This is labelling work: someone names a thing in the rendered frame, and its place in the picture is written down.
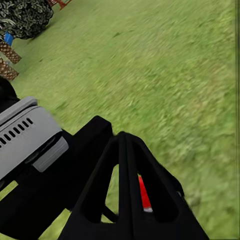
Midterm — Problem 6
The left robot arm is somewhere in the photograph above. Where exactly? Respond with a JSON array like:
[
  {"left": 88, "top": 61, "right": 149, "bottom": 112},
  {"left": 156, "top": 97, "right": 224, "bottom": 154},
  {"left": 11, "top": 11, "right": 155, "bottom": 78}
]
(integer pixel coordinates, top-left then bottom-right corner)
[{"left": 0, "top": 76, "right": 185, "bottom": 240}]

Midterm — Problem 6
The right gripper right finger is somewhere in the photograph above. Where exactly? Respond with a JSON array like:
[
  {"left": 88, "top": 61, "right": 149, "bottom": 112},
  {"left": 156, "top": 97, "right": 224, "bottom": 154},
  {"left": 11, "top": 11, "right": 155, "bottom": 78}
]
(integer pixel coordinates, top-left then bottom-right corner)
[{"left": 125, "top": 133, "right": 210, "bottom": 240}]

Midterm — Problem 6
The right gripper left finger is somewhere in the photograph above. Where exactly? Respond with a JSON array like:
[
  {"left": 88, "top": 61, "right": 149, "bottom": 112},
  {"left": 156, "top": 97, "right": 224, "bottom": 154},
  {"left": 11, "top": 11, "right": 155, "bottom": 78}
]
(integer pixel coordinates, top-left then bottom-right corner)
[{"left": 58, "top": 132, "right": 133, "bottom": 240}]

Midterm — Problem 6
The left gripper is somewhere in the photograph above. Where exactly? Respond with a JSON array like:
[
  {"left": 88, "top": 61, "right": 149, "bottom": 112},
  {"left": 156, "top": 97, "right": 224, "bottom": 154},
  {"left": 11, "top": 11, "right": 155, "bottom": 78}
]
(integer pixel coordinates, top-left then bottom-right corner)
[{"left": 0, "top": 115, "right": 185, "bottom": 240}]

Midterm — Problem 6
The pesticide atomizer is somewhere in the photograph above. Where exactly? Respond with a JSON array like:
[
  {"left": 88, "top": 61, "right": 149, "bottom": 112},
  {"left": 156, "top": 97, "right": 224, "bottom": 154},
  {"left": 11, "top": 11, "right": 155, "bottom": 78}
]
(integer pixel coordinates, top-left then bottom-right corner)
[{"left": 138, "top": 175, "right": 157, "bottom": 224}]

